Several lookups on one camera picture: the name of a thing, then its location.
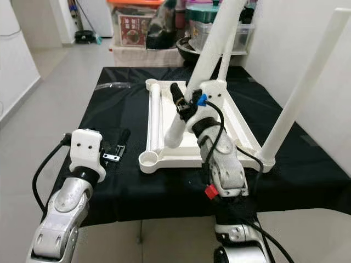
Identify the white fridge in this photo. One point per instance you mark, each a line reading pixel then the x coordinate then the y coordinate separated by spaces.
pixel 101 16

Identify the box with red print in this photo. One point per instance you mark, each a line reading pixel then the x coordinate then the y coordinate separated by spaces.
pixel 134 30

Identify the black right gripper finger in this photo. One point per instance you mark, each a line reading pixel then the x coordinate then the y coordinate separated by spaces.
pixel 178 96

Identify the green pot lid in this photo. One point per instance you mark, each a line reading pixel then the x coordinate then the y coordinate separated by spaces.
pixel 200 13

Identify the black plastic bag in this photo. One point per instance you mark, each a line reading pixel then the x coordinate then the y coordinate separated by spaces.
pixel 162 27

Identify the black wok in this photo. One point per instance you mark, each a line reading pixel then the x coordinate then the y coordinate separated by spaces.
pixel 186 52

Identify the black tablecloth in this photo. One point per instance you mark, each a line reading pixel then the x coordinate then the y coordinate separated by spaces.
pixel 126 197

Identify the grey metal table leg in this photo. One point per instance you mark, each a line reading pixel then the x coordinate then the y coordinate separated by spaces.
pixel 140 233

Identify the broom with green head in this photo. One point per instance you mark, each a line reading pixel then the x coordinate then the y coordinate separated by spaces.
pixel 97 41

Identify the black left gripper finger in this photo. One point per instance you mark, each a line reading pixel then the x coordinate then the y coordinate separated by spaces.
pixel 124 140

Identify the clear plastic film scrap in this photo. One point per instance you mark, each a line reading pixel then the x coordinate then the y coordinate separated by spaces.
pixel 112 85

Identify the white plastic children table top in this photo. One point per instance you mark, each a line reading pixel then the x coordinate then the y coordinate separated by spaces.
pixel 164 161

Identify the black round floor object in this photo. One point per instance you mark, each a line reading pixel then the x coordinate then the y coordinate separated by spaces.
pixel 86 37

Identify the orange box lid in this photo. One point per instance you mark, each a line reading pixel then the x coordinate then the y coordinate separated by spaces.
pixel 131 3

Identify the patterned beige cloth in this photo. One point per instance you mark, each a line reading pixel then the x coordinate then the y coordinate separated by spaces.
pixel 137 57

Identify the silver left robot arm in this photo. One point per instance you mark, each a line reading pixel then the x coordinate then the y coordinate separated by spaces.
pixel 60 219

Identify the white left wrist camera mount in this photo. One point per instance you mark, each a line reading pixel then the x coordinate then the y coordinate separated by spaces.
pixel 88 150

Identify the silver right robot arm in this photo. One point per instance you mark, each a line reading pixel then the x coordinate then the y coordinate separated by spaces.
pixel 227 170

